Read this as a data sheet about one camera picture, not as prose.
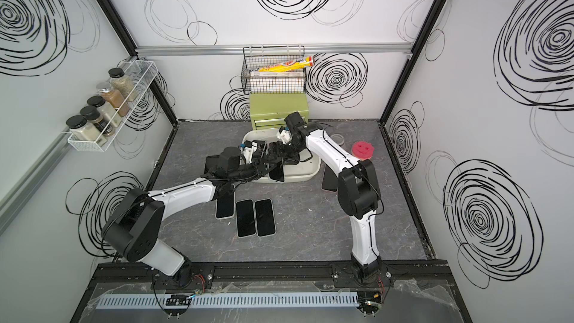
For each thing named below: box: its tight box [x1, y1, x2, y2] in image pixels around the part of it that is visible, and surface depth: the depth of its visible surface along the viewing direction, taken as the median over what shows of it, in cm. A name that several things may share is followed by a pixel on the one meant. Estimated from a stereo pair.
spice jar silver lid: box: [95, 81, 131, 117], surface depth 72 cm
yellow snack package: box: [257, 56, 315, 73], surface depth 88 cm
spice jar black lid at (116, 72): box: [108, 67, 125, 79], surface depth 76 cm
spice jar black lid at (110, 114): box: [86, 95, 124, 128], surface depth 70 cm
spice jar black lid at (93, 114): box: [79, 105, 116, 137], surface depth 67 cm
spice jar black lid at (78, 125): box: [65, 115, 105, 143], surface depth 63 cm
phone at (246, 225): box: [235, 198, 258, 239], surface depth 88 cm
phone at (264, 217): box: [254, 198, 277, 238], surface depth 88 cm
